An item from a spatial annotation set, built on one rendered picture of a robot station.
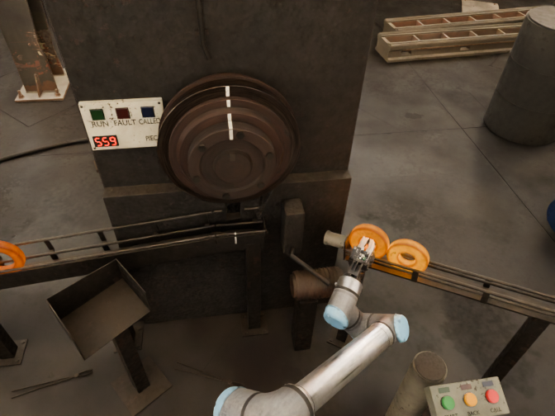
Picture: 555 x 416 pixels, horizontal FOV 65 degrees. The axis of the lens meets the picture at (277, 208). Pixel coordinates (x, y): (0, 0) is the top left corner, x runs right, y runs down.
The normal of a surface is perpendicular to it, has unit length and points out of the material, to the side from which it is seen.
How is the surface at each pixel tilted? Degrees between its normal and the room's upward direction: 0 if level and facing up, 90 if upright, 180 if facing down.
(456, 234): 1
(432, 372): 0
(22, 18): 88
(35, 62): 90
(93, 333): 5
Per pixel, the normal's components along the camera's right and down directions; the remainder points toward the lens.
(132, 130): 0.15, 0.69
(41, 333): 0.03, -0.73
